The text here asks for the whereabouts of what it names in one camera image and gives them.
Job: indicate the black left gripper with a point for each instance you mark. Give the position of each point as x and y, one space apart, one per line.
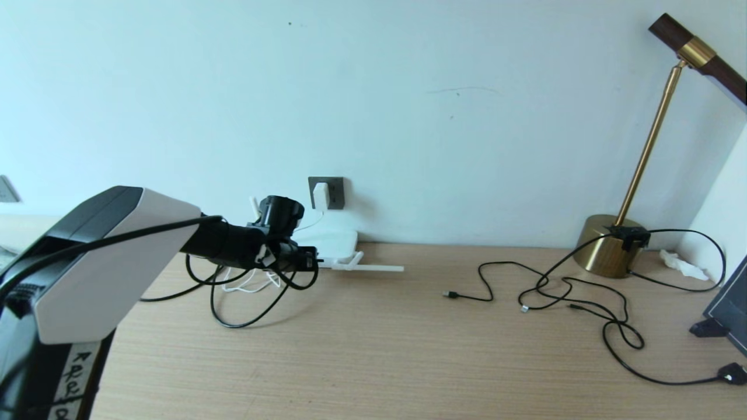
283 256

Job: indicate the white power adapter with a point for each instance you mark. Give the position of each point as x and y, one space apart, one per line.
320 195

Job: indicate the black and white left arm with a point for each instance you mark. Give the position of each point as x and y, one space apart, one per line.
99 262

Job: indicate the white router with antennas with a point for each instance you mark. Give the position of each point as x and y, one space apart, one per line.
344 242

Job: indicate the beige upholstered furniture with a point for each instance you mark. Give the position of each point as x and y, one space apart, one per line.
23 230

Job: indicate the brass desk lamp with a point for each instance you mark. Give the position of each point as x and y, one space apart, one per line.
607 254

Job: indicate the black adapter block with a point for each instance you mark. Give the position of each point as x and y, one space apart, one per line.
630 236

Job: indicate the crumpled white tissue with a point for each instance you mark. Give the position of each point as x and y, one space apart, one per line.
683 265

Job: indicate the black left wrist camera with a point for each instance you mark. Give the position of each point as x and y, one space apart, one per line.
281 213

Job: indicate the grey wall power socket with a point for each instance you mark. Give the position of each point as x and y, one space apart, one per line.
337 193

